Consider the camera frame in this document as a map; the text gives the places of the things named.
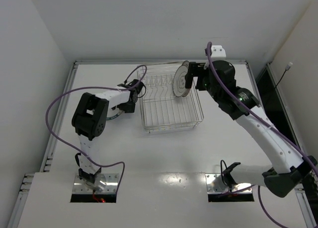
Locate black rimmed white plate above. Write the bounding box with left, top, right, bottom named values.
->
left=172, top=61, right=190, bottom=97

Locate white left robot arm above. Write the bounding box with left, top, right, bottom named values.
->
left=72, top=79, right=146, bottom=191

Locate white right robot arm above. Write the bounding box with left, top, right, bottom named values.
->
left=181, top=42, right=318, bottom=198

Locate green rimmed white plate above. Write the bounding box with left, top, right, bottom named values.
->
left=106, top=108, right=124, bottom=121

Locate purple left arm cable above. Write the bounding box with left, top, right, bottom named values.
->
left=46, top=65, right=148, bottom=179

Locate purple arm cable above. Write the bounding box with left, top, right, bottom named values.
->
left=46, top=65, right=148, bottom=179
left=205, top=41, right=318, bottom=228

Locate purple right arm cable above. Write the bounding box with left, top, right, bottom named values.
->
left=205, top=41, right=318, bottom=228

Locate wire metal dish rack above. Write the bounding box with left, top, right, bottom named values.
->
left=137, top=62, right=204, bottom=133

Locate black wall cable with plug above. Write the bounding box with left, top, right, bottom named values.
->
left=274, top=62, right=293, bottom=88

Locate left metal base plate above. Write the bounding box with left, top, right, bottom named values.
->
left=72, top=173, right=119, bottom=195

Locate metal base plate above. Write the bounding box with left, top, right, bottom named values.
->
left=205, top=173, right=252, bottom=195
left=72, top=173, right=119, bottom=195

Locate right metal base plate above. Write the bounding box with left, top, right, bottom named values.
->
left=205, top=173, right=252, bottom=195

